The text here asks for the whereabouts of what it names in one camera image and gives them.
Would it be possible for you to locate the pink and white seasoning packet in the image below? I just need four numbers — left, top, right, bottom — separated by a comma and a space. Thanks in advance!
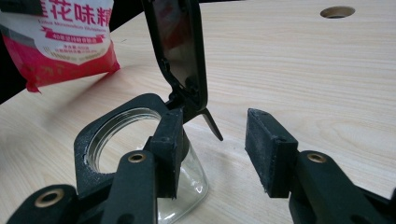
0, 0, 120, 93

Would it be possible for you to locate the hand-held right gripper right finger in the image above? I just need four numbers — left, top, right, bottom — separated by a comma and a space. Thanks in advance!
245, 107, 387, 224

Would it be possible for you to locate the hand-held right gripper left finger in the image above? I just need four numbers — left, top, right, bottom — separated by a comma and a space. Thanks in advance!
101, 107, 185, 224

